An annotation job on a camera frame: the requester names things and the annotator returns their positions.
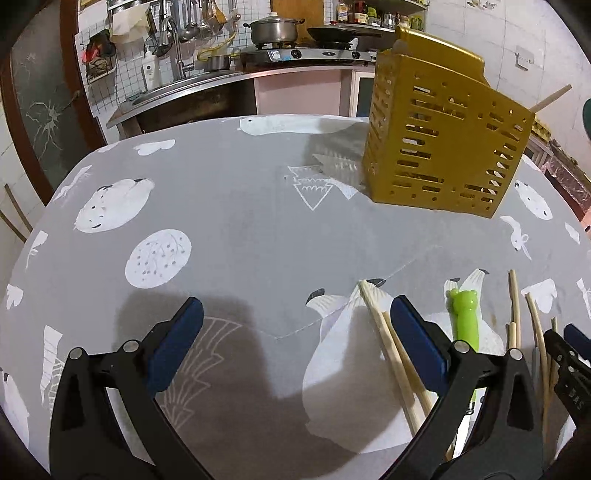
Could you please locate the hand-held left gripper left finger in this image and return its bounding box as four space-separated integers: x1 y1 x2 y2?
48 296 205 480

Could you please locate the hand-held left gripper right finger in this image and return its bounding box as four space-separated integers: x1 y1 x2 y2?
390 295 546 480

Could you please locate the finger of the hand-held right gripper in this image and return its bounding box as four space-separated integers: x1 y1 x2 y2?
564 323 591 361
544 330 591 418

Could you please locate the green frog handle utensil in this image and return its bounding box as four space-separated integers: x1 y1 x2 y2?
444 288 482 457

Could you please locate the yellow perforated utensil holder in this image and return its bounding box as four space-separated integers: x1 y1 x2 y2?
361 25 536 220

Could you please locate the grey printed tablecloth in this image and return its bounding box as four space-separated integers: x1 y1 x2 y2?
0 113 591 480

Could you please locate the plastic covered side table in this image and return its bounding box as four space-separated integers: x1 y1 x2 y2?
526 120 591 229

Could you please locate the steel sink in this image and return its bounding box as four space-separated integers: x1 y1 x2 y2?
131 71 245 104

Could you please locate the cracked glass door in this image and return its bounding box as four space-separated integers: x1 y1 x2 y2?
0 0 107 206

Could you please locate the white soap bottle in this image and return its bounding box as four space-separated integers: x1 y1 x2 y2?
142 48 162 90

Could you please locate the kitchen counter cabinet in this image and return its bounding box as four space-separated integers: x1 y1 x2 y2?
107 65 377 132

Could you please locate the steel faucet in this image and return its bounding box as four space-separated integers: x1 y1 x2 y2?
159 17 195 79

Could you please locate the gas stove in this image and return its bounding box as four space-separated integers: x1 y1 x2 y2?
240 45 372 68

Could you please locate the black frying pan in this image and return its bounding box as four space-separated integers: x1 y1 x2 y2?
307 25 382 49

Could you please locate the steel pot with lid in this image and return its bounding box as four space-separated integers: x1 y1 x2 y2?
243 14 305 47

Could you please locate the corner shelf with bottles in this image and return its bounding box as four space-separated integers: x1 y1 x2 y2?
335 0 428 28

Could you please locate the wooden cutting board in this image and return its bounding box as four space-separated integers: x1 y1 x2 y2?
270 0 324 28

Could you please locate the wire wall basket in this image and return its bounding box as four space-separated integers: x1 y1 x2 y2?
83 30 116 85

